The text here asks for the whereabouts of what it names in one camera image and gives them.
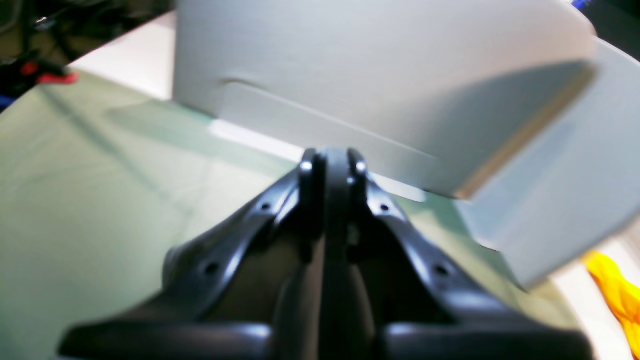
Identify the yellow cloth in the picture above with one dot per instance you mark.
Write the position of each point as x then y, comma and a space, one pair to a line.
621, 296

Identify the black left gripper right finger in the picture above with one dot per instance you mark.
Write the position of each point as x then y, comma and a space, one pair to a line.
392, 294

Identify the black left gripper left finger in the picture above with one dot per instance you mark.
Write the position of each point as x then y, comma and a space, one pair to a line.
247, 289

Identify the red black clamp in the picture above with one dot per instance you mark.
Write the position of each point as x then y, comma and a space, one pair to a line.
20, 74

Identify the white plastic bin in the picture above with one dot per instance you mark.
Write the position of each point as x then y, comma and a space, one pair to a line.
515, 109

